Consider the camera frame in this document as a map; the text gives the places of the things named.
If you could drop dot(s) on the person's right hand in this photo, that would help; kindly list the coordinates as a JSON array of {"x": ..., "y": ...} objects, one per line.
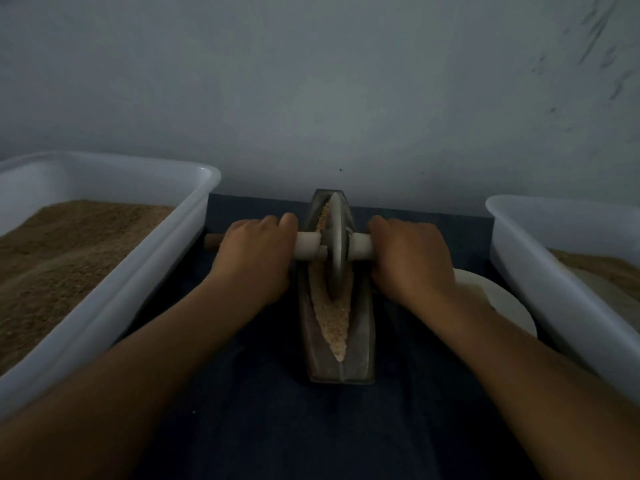
[{"x": 412, "y": 263}]

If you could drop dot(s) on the person's left hand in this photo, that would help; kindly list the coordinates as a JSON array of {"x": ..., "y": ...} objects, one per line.
[{"x": 252, "y": 257}]

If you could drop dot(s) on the boat-shaped metal grinding trough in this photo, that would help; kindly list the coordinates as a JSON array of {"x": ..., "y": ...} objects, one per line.
[{"x": 340, "y": 367}]

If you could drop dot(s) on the large brown grain heap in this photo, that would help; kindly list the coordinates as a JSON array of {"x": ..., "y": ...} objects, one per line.
[
  {"x": 55, "y": 275},
  {"x": 602, "y": 270}
]

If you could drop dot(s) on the person's left forearm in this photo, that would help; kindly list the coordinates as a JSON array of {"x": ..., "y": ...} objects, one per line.
[{"x": 100, "y": 405}]

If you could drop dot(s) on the person's right forearm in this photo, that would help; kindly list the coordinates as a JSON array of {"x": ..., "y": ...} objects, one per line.
[{"x": 540, "y": 395}]

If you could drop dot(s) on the white round plate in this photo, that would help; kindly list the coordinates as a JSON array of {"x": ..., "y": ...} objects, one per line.
[{"x": 505, "y": 300}]

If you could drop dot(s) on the white plastic tub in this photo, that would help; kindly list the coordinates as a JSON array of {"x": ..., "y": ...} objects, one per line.
[
  {"x": 560, "y": 310},
  {"x": 150, "y": 270}
]

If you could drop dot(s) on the dark blue table cloth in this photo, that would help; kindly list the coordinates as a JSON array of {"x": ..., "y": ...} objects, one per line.
[{"x": 260, "y": 440}]

